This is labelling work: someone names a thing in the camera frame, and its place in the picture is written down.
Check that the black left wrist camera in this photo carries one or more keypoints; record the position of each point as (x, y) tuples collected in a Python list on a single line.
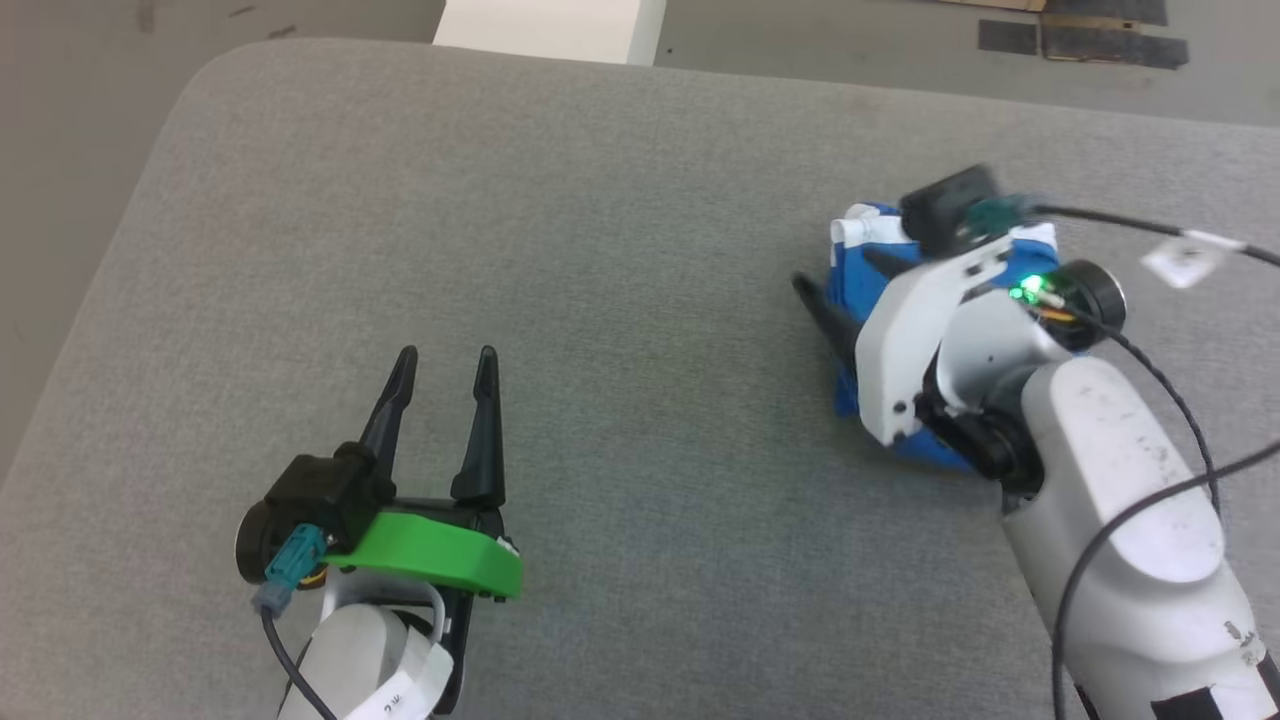
[(320, 495)]

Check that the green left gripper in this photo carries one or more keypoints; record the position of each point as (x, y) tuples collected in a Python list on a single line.
[(430, 550)]

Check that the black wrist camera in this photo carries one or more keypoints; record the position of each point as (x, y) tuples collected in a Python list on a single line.
[(950, 210), (320, 495)]

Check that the blue cloth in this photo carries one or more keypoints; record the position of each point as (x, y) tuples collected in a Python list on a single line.
[(850, 285)]

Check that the white box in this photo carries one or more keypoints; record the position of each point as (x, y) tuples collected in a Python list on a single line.
[(550, 30)]

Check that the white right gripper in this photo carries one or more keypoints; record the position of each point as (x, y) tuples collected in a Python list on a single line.
[(895, 350)]

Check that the dark floor mat piece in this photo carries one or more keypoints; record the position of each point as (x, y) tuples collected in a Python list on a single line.
[(1105, 10), (1008, 37), (1115, 47)]

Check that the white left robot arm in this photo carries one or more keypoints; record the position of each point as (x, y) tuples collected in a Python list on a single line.
[(350, 660)]

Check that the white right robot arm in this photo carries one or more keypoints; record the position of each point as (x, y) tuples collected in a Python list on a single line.
[(1120, 500)]

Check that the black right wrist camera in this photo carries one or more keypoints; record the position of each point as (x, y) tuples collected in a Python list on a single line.
[(950, 210)]

